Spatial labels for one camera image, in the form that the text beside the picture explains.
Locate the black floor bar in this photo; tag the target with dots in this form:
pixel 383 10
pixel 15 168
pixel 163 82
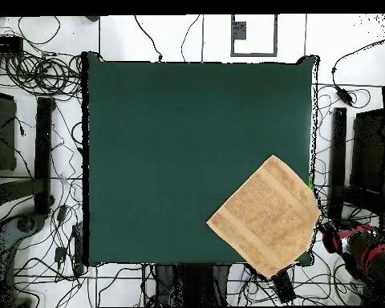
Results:
pixel 338 160
pixel 43 154

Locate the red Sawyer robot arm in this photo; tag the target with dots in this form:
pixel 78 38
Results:
pixel 369 253

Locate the grey rectangular floor frame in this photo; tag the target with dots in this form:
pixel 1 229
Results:
pixel 233 41

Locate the dark green table cloth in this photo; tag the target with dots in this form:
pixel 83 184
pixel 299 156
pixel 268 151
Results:
pixel 179 144

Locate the dark stand base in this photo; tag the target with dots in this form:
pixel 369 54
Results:
pixel 25 224

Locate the tan towel with white label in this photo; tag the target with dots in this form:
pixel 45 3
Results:
pixel 266 218

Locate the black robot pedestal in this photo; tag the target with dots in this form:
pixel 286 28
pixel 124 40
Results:
pixel 192 285

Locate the black power strip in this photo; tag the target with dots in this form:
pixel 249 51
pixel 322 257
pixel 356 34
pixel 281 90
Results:
pixel 284 287

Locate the dark flat panel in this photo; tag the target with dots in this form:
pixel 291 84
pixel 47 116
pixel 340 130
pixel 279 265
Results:
pixel 369 150
pixel 3 134

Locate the small black power adapter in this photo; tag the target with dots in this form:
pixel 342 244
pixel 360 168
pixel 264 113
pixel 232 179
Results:
pixel 61 213
pixel 60 254

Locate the black electronics box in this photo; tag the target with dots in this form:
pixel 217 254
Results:
pixel 3 44

